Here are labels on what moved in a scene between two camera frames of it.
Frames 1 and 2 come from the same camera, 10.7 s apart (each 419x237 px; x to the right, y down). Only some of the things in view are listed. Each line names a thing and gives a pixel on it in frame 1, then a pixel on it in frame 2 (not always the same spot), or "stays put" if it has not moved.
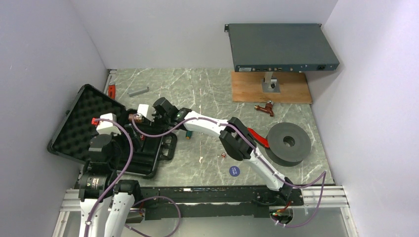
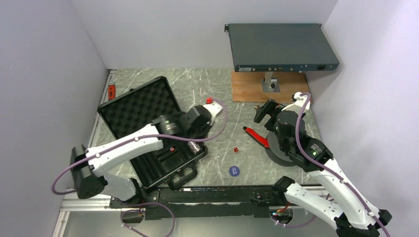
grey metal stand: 270,84 stays put
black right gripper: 155,123 to 272,107
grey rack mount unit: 280,47 stays put
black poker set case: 144,144 to 176,161
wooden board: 246,88 stays put
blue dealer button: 234,171 stays put
